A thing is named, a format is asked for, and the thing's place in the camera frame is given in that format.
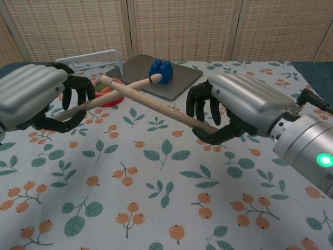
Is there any wooden drumstick with black ring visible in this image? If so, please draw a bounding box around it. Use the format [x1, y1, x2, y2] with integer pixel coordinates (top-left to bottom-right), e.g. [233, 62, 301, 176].
[53, 73, 163, 123]

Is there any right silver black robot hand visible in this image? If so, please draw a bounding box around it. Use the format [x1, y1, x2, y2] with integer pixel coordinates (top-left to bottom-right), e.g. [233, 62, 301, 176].
[186, 73, 300, 146]

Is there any black cable with plug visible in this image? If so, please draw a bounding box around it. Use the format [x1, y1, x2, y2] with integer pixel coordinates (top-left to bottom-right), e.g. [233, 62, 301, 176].
[296, 87, 333, 114]

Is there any blue building block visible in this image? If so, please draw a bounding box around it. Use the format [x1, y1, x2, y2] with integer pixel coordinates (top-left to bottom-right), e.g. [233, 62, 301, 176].
[149, 59, 173, 85]

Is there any floral berry print tablecloth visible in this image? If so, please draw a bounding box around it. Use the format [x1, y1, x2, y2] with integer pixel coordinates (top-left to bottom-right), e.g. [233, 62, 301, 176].
[0, 60, 333, 250]

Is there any red tape roll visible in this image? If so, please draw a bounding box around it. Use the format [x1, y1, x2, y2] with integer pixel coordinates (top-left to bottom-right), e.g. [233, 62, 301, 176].
[92, 78, 125, 108]

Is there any woven folding screen panel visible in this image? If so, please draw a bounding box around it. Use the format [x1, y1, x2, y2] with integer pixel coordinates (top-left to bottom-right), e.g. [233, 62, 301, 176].
[0, 0, 131, 66]
[126, 0, 243, 63]
[238, 0, 333, 63]

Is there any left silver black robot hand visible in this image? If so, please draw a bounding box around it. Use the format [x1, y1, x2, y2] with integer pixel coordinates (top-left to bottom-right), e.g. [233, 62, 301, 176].
[0, 61, 96, 134]

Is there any grey flat tablet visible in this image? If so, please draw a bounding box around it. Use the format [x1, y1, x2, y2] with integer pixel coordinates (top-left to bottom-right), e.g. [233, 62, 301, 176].
[105, 54, 203, 102]

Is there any plain wooden drumstick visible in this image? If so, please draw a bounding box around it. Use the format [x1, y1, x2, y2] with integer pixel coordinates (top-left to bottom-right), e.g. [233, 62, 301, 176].
[99, 76, 218, 133]

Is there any small orange green toy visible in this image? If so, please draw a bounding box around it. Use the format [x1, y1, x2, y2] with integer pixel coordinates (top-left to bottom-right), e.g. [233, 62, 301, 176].
[94, 82, 113, 93]

